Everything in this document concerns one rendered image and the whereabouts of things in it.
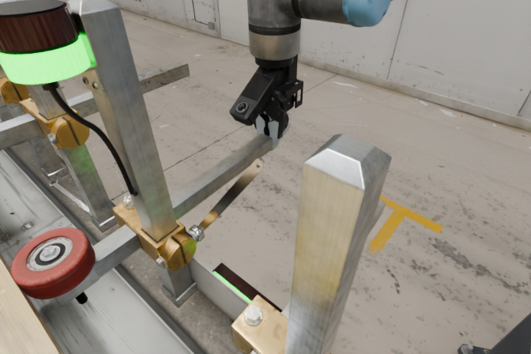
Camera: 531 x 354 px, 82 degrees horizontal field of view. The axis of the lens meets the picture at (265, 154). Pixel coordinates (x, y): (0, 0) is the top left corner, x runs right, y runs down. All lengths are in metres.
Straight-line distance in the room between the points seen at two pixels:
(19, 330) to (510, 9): 2.76
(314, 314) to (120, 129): 0.25
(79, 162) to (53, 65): 0.37
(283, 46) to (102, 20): 0.31
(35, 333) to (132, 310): 0.32
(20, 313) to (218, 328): 0.28
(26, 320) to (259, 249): 1.18
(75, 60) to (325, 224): 0.23
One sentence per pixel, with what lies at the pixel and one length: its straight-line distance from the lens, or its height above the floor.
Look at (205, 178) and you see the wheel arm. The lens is 0.55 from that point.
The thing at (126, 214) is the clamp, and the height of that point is 0.87.
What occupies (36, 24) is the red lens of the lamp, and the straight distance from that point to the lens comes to 0.28.
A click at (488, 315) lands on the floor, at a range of 1.60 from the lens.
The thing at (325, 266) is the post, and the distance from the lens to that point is 0.21.
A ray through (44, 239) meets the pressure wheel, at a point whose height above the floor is 0.91.
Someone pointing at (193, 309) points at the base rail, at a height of 0.70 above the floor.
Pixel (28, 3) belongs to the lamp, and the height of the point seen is 1.17.
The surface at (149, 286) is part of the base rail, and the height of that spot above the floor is 0.70.
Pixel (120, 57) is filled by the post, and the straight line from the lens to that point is 0.32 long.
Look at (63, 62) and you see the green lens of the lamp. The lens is 0.29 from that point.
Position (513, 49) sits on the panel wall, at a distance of 2.79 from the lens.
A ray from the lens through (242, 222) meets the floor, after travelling 1.60.
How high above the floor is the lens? 1.22
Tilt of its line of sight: 37 degrees down
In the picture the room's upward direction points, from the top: straight up
